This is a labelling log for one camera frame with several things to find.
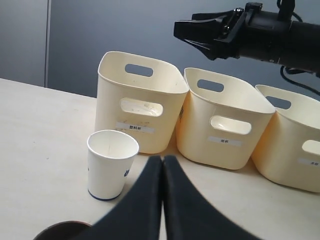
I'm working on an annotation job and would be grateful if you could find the cream plastic bin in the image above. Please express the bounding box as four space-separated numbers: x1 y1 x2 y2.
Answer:
251 84 320 193
176 67 276 170
94 51 189 154

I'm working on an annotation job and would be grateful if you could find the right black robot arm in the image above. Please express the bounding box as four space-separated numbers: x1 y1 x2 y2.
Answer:
173 0 320 74

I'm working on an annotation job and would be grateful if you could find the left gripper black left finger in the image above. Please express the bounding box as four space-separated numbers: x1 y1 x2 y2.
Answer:
74 156 163 240

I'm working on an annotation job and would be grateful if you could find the left cream plastic bin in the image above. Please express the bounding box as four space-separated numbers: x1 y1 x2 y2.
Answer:
94 51 189 154

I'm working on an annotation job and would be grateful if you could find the middle cream plastic bin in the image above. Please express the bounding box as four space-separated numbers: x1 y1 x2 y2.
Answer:
176 67 276 170

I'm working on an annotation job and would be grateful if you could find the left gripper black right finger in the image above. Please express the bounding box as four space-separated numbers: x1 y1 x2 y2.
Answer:
162 155 258 240

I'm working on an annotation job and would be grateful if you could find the brown wooden cup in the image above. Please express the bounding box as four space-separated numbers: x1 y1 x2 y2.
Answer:
33 220 92 240

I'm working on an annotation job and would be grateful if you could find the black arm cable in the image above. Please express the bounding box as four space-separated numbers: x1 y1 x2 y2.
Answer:
276 0 320 95

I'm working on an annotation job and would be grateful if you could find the right cream plastic bin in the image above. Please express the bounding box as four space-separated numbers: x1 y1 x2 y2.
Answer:
251 84 320 193

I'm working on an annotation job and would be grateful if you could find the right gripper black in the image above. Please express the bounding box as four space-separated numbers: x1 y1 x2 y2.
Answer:
173 1 292 62

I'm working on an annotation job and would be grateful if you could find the white paper cup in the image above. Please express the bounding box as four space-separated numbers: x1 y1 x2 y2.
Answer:
86 129 140 201

